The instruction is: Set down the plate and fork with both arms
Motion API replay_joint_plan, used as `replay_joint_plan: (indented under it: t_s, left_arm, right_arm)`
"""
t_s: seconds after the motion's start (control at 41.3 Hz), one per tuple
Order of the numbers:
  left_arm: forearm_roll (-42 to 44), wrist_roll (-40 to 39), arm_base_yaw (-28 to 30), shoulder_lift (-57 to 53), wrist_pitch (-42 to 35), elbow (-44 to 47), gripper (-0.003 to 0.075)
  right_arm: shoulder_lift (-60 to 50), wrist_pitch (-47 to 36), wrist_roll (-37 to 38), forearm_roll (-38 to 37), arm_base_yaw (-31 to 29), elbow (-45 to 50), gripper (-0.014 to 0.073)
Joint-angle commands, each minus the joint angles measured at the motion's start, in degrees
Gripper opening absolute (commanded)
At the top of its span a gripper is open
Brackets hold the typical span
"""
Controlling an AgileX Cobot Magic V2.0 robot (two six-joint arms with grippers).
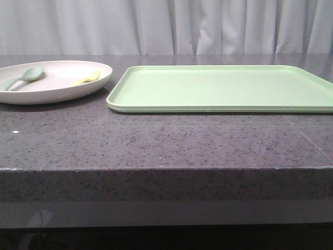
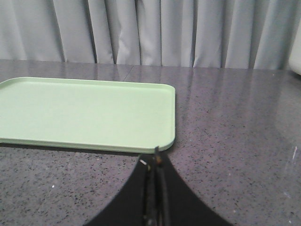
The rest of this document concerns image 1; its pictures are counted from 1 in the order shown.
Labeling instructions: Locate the yellow plastic fork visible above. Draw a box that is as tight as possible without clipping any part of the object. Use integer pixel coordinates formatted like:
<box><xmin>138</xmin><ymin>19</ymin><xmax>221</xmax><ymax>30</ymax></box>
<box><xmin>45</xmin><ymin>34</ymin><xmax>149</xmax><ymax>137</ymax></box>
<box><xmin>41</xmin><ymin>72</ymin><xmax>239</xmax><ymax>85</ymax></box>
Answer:
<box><xmin>70</xmin><ymin>70</ymin><xmax>100</xmax><ymax>86</ymax></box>

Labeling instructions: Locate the beige round plate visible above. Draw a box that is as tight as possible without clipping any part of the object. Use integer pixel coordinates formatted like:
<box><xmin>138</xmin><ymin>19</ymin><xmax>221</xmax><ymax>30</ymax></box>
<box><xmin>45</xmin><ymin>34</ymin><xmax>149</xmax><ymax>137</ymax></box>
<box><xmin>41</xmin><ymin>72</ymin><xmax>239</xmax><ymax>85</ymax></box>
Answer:
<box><xmin>1</xmin><ymin>60</ymin><xmax>112</xmax><ymax>105</ymax></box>

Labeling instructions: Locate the light green serving tray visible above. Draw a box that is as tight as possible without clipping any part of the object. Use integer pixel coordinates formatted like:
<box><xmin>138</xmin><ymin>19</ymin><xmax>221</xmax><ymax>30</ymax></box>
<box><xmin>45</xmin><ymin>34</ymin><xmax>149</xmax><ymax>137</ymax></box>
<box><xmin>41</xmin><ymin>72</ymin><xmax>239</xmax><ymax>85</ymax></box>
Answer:
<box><xmin>106</xmin><ymin>65</ymin><xmax>332</xmax><ymax>113</ymax></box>

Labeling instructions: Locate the light green spoon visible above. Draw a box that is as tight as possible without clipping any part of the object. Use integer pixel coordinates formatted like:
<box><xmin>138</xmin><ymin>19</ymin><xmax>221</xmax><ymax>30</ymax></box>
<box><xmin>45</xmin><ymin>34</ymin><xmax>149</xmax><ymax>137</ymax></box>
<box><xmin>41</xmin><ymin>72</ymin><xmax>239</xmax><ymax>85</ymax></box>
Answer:
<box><xmin>1</xmin><ymin>67</ymin><xmax>44</xmax><ymax>91</ymax></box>

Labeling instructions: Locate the white pleated curtain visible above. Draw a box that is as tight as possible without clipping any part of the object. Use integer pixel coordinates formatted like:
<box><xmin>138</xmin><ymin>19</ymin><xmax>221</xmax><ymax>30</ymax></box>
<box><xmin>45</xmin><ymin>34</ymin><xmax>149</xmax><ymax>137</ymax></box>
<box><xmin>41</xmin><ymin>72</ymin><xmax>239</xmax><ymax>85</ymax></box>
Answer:
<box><xmin>1</xmin><ymin>1</ymin><xmax>332</xmax><ymax>55</ymax></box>

